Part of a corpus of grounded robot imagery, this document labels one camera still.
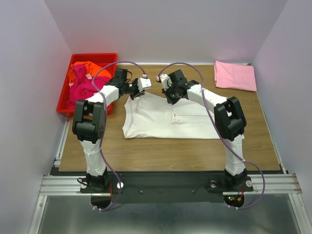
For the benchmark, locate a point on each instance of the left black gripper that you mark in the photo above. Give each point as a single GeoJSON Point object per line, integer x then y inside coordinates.
{"type": "Point", "coordinates": [134, 90]}

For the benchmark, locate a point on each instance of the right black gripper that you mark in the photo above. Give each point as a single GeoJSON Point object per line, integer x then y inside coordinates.
{"type": "Point", "coordinates": [170, 93]}

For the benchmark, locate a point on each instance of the white printed t shirt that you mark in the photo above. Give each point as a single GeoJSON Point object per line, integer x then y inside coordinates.
{"type": "Point", "coordinates": [150, 116]}

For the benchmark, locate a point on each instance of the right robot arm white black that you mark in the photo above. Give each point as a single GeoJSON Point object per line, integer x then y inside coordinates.
{"type": "Point", "coordinates": [226, 115]}

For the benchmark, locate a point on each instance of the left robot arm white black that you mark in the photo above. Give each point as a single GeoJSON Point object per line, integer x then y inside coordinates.
{"type": "Point", "coordinates": [89, 124]}

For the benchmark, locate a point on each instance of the orange t shirt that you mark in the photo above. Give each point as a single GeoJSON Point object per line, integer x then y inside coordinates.
{"type": "Point", "coordinates": [91, 68]}

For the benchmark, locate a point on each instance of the folded pink t shirt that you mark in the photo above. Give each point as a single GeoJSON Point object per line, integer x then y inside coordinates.
{"type": "Point", "coordinates": [234, 76]}

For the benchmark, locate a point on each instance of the magenta t shirt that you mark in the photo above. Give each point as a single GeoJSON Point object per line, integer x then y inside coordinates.
{"type": "Point", "coordinates": [82, 87]}

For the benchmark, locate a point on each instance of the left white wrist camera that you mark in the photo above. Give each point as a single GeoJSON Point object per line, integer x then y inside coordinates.
{"type": "Point", "coordinates": [144, 83]}

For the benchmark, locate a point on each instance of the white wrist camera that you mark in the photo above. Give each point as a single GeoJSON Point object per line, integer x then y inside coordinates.
{"type": "Point", "coordinates": [165, 80]}
{"type": "Point", "coordinates": [144, 83]}

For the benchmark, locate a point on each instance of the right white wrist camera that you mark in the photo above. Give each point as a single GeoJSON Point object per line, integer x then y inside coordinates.
{"type": "Point", "coordinates": [165, 80]}

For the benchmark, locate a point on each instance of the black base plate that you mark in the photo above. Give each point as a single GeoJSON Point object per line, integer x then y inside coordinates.
{"type": "Point", "coordinates": [168, 187]}

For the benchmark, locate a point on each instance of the aluminium frame rail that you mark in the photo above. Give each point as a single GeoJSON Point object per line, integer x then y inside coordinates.
{"type": "Point", "coordinates": [68, 185]}

